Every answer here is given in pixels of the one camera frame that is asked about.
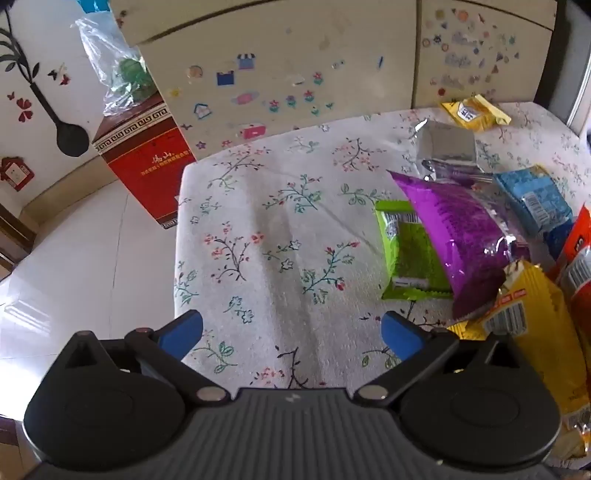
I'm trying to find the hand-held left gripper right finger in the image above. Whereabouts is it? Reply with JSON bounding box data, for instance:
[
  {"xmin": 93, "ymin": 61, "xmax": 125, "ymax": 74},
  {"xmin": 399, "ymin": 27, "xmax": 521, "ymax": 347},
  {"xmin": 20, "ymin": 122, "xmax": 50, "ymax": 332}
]
[{"xmin": 353, "ymin": 310, "xmax": 522, "ymax": 409}]

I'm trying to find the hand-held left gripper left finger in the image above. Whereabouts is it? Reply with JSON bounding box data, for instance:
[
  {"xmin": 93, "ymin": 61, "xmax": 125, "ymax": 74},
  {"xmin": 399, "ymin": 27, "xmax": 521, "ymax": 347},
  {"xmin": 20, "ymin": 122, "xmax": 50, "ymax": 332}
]
[{"xmin": 60, "ymin": 310, "xmax": 232, "ymax": 408}]

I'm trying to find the large yellow snack packet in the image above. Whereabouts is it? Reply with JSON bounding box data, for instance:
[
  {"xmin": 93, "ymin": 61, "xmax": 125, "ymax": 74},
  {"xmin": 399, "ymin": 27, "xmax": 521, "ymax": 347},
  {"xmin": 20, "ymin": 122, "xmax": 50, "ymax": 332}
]
[{"xmin": 445, "ymin": 261, "xmax": 591, "ymax": 462}]

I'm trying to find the silver foil snack packet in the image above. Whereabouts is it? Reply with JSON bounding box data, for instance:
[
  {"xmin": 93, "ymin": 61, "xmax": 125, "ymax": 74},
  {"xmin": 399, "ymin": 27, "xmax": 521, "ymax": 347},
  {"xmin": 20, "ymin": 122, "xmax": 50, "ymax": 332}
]
[{"xmin": 406, "ymin": 119, "xmax": 478, "ymax": 183}]

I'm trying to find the small yellow snack packet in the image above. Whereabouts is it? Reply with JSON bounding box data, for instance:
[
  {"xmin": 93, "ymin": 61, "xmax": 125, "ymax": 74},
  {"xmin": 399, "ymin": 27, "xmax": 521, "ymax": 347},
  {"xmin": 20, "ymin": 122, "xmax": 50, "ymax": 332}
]
[{"xmin": 438, "ymin": 95, "xmax": 512, "ymax": 134}]

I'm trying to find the green snack packet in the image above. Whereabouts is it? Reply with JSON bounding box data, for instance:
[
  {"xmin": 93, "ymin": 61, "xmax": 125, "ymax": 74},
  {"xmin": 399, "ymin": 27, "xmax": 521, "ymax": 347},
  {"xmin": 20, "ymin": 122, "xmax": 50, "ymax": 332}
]
[{"xmin": 374, "ymin": 200, "xmax": 455, "ymax": 302}]

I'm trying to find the purple snack packet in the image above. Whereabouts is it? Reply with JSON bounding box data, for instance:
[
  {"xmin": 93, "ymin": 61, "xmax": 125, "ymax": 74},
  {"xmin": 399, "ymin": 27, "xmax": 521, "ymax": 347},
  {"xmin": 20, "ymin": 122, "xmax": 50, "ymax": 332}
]
[{"xmin": 387, "ymin": 170, "xmax": 532, "ymax": 320}]

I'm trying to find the red cardboard box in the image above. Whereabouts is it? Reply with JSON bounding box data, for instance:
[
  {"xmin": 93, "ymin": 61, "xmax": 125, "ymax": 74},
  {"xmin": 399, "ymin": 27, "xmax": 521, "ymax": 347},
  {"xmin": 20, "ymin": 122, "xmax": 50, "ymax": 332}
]
[{"xmin": 92, "ymin": 90, "xmax": 198, "ymax": 230}]

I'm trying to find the dark blue foil snack packet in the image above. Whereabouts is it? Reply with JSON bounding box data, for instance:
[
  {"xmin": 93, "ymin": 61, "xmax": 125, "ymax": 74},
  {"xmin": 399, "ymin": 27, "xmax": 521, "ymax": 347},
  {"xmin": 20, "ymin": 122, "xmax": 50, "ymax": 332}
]
[{"xmin": 544, "ymin": 222, "xmax": 575, "ymax": 268}]

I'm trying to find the light blue snack packet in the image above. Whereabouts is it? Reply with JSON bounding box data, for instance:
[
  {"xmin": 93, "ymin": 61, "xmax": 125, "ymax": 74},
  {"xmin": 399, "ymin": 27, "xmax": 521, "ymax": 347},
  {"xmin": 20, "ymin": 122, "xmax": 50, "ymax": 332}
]
[{"xmin": 492, "ymin": 165, "xmax": 575, "ymax": 238}]

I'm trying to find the wooden door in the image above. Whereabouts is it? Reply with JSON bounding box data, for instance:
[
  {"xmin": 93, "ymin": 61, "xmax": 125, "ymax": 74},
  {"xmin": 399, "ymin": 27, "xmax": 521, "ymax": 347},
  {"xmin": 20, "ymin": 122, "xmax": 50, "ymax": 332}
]
[{"xmin": 0, "ymin": 203, "xmax": 38, "ymax": 278}]

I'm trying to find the orange red snack packet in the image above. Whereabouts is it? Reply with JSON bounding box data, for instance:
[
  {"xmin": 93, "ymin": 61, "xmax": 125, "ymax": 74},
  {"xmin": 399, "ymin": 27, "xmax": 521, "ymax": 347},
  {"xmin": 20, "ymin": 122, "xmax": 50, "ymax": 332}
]
[{"xmin": 551, "ymin": 203, "xmax": 591, "ymax": 333}]

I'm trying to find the clear plastic bag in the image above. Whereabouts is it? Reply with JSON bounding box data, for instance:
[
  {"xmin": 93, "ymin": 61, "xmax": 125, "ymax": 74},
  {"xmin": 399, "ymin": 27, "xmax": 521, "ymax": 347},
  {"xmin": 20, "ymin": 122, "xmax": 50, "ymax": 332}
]
[{"xmin": 75, "ymin": 16, "xmax": 160, "ymax": 118}]

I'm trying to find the cream cabinet with stickers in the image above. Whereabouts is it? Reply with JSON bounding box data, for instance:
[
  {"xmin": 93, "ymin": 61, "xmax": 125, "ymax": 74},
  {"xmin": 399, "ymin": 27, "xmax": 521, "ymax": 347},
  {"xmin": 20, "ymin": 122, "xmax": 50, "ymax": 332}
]
[{"xmin": 110, "ymin": 0, "xmax": 561, "ymax": 160}]

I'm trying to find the black vase wall sticker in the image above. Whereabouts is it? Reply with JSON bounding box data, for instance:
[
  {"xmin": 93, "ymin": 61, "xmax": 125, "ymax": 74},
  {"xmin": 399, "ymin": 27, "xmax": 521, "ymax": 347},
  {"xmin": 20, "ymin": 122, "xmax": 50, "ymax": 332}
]
[{"xmin": 0, "ymin": 28, "xmax": 90, "ymax": 158}]

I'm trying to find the red house wall sticker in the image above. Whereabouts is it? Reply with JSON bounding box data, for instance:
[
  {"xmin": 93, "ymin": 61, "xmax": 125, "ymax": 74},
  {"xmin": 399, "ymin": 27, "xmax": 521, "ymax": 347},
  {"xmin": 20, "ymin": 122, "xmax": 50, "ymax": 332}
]
[{"xmin": 0, "ymin": 157, "xmax": 35, "ymax": 191}]

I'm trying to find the grey window frame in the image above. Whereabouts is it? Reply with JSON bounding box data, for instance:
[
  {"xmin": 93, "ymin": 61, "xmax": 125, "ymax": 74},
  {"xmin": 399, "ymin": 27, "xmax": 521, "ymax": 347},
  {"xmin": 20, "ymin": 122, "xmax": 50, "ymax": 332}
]
[{"xmin": 536, "ymin": 0, "xmax": 591, "ymax": 134}]

